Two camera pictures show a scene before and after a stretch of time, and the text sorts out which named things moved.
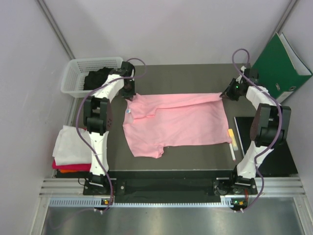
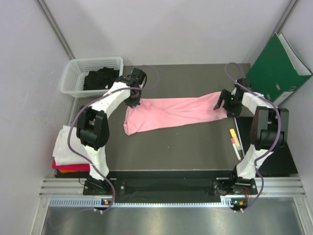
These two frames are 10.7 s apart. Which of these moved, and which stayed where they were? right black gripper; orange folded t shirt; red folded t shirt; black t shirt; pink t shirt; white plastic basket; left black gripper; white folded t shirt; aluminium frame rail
Moved: pink t shirt; right black gripper; left black gripper
Stayed: white plastic basket; black t shirt; white folded t shirt; orange folded t shirt; red folded t shirt; aluminium frame rail
